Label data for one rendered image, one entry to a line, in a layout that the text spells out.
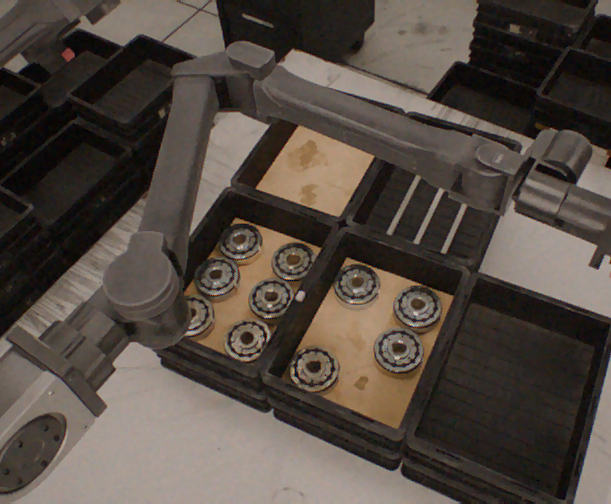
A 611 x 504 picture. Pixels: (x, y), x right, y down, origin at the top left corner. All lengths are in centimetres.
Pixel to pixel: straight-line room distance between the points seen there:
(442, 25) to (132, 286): 300
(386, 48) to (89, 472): 252
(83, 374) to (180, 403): 83
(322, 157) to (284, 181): 13
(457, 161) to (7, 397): 56
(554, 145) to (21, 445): 69
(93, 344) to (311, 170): 107
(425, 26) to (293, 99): 267
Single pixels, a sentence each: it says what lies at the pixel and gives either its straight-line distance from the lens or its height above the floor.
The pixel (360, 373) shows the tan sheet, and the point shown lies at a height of 83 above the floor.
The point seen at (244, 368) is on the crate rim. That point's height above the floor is 93.
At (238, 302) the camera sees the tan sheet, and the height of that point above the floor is 83.
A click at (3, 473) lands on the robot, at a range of 72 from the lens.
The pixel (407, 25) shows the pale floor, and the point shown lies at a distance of 356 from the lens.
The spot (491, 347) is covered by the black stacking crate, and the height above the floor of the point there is 83.
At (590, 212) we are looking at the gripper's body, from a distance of 81.
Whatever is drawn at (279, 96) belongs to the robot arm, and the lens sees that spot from 93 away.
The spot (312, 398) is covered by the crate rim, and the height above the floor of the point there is 93.
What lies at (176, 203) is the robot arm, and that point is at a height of 147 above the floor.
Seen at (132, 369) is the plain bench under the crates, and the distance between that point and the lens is 161.
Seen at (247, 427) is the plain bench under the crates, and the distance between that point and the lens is 149.
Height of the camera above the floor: 208
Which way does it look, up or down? 54 degrees down
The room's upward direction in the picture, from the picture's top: 6 degrees counter-clockwise
